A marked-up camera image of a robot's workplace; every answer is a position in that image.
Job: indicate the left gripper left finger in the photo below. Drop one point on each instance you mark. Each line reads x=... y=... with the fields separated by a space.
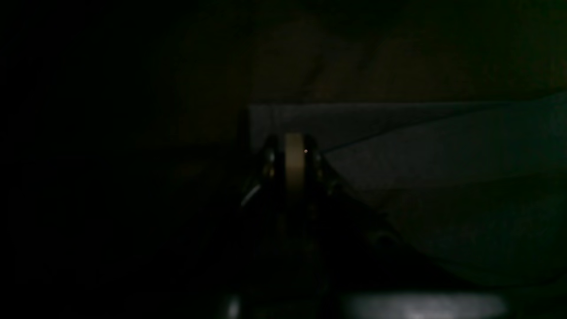
x=243 y=268

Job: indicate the black table cloth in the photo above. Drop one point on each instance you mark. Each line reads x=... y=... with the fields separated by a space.
x=107 y=73

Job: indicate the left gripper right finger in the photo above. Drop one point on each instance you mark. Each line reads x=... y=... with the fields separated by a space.
x=372 y=272

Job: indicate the dark grey T-shirt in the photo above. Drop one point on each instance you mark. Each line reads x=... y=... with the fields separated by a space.
x=480 y=187

